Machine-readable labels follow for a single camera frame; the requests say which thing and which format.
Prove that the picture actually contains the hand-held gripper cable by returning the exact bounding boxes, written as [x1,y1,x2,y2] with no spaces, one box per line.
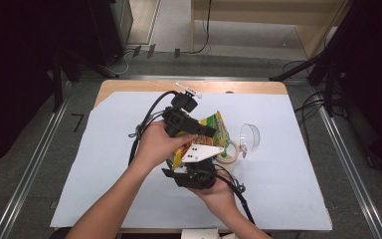
[212,162,257,225]
[127,90,179,167]

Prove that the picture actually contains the white floor cable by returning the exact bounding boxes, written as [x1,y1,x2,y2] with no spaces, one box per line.
[109,49,136,76]

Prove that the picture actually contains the right hand-held gripper cable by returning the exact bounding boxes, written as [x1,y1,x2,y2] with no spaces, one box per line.
[212,162,257,225]

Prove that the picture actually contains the black cabinet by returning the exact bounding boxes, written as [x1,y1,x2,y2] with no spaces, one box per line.
[58,0,134,68]

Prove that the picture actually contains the aluminium floor rail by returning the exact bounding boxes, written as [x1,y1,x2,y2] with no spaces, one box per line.
[316,103,382,239]
[0,81,74,239]

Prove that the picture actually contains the white table sheet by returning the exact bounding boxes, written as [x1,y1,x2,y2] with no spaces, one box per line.
[50,91,333,232]

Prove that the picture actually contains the left hand-held gripper cable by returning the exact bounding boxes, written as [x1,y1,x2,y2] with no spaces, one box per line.
[127,90,179,167]

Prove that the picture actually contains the black stand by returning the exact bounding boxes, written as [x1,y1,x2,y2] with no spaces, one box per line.
[268,0,372,118]
[51,46,113,113]

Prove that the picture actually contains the hanging black cable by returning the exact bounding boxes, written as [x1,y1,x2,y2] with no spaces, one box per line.
[192,0,213,55]

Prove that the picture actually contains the person's right hand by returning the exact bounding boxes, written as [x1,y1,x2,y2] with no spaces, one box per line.
[185,178,244,217]

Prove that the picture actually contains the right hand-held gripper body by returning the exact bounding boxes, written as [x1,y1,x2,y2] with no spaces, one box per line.
[161,143,225,191]

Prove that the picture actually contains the wooden shelf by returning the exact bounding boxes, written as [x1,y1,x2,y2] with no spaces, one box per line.
[190,0,354,59]

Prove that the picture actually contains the black floor cables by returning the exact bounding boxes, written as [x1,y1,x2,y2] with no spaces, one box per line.
[282,58,347,148]

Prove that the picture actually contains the wooden jar lid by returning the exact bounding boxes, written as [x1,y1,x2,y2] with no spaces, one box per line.
[213,138,242,173]

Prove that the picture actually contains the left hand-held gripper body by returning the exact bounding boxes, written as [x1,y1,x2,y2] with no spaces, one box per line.
[161,81,203,137]

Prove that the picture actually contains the yellow green snack packet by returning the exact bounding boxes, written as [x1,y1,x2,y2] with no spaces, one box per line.
[166,110,232,171]

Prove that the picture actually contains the white box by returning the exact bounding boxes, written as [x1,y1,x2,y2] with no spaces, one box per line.
[180,228,237,239]

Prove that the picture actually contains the person's left hand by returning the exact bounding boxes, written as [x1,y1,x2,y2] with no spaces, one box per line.
[130,119,197,174]

